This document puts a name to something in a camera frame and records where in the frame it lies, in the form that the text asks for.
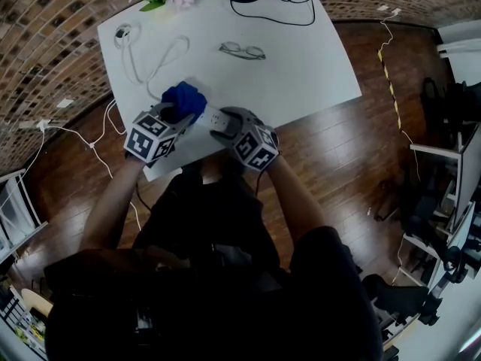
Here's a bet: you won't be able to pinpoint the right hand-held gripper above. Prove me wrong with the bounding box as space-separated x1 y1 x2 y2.
209 105 282 173

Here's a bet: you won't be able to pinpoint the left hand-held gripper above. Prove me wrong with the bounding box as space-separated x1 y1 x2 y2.
123 102 199 168

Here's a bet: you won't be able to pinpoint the white power strip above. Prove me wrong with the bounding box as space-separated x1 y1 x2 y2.
189 105 232 133

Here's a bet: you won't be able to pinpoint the blue cloth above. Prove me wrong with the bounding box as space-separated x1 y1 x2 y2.
161 81 207 122

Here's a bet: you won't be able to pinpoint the person's left forearm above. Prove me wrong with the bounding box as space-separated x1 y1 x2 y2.
78 158 146 251

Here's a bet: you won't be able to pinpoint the person's right forearm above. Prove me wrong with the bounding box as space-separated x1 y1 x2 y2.
266 159 326 240

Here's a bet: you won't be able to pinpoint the thin-framed eyeglasses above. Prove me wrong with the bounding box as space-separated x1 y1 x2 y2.
219 41 267 62

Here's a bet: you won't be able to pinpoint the person's body in black clothing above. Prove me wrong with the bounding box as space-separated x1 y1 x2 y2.
43 159 384 361

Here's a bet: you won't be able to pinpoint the yellow black striped tape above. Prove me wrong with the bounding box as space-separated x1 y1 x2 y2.
377 49 402 130

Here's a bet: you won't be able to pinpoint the white metal shelf rack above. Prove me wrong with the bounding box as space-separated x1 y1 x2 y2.
0 169 50 262

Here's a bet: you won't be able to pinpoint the black office chair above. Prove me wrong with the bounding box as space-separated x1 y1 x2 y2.
362 275 440 323
420 77 481 127

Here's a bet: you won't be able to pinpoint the white office desk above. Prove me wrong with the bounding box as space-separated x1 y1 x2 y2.
409 126 481 240

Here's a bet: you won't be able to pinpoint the white power strip cable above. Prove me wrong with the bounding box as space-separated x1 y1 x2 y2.
113 23 191 103

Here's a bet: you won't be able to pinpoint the white floor cable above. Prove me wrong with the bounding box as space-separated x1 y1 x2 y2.
377 15 422 182
41 98 142 232

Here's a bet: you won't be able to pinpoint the black lamp cable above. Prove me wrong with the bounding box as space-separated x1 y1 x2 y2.
229 0 325 26

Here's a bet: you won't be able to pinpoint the white thin cable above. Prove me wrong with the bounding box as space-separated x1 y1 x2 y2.
0 129 46 210

